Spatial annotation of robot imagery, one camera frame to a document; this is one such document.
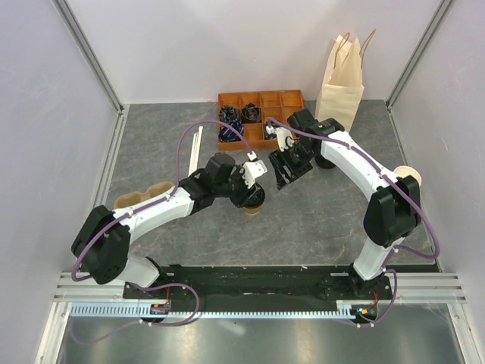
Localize orange compartment tray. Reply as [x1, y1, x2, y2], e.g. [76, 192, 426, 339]
[217, 89, 305, 150]

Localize brown pulp cup carrier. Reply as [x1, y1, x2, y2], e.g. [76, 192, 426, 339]
[114, 181, 174, 209]

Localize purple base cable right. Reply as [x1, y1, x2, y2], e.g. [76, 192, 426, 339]
[350, 267, 399, 329]

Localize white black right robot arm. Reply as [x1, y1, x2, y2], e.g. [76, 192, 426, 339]
[265, 108, 421, 299]

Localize dark coiled band left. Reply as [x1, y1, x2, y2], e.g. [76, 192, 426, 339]
[219, 105, 239, 123]

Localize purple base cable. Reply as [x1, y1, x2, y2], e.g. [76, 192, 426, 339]
[350, 267, 399, 329]
[67, 284, 202, 344]

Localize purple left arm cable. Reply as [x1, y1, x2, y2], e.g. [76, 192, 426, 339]
[70, 120, 255, 281]

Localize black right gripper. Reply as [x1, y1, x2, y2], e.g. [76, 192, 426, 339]
[268, 143, 316, 190]

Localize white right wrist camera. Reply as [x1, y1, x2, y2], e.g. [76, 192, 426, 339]
[264, 118, 295, 152]

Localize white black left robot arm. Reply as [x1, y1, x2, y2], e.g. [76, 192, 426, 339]
[71, 152, 268, 298]

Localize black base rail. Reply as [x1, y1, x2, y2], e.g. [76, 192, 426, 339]
[123, 265, 393, 312]

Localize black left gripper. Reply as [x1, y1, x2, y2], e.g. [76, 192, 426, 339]
[214, 164, 260, 209]

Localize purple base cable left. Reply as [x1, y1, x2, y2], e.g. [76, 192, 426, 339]
[67, 284, 202, 344]

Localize kraft paper bag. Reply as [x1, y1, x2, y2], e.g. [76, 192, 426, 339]
[315, 32, 375, 132]

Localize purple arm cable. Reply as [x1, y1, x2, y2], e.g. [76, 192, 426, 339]
[267, 118, 441, 272]
[70, 120, 255, 281]

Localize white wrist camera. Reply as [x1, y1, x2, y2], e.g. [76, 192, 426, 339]
[242, 151, 268, 188]
[264, 118, 295, 152]

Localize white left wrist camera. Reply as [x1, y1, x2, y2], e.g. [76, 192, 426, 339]
[242, 151, 268, 188]

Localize stack of paper cups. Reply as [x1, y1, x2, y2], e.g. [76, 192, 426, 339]
[393, 165, 422, 186]

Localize black lid stack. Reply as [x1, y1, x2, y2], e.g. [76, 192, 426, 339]
[314, 155, 336, 170]

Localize black cup lid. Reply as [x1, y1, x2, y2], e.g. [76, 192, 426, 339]
[244, 183, 266, 209]

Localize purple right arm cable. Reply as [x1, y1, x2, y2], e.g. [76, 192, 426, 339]
[267, 118, 441, 272]

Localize brown black coiled band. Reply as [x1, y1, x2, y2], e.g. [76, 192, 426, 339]
[241, 103, 261, 124]

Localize white slotted cable duct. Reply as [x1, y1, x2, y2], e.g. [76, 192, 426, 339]
[70, 301, 371, 319]

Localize white straw pack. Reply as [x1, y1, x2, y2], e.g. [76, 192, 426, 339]
[188, 126, 203, 175]

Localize single paper cup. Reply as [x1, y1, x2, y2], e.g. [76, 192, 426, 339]
[243, 206, 261, 215]

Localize blue striped coiled band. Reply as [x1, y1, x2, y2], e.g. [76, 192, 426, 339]
[218, 119, 244, 143]

